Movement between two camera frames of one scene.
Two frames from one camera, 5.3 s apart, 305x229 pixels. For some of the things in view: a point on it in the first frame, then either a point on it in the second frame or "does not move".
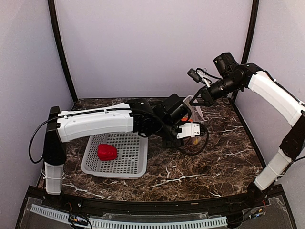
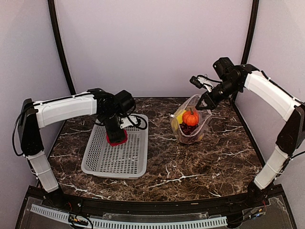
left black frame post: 53,16 does not move
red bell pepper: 106,152 -> 117,143
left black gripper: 167,143 -> 116,137
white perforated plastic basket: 131,158 does not move
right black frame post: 252,28 does not move
